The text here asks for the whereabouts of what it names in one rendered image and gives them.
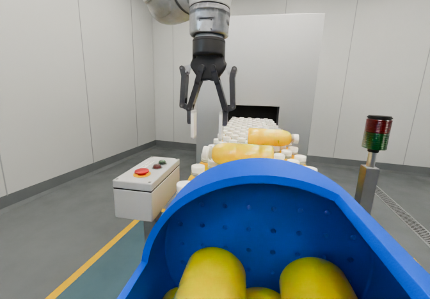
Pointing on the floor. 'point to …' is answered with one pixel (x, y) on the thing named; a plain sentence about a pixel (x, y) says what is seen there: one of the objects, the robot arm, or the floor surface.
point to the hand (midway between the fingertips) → (207, 127)
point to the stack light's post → (366, 187)
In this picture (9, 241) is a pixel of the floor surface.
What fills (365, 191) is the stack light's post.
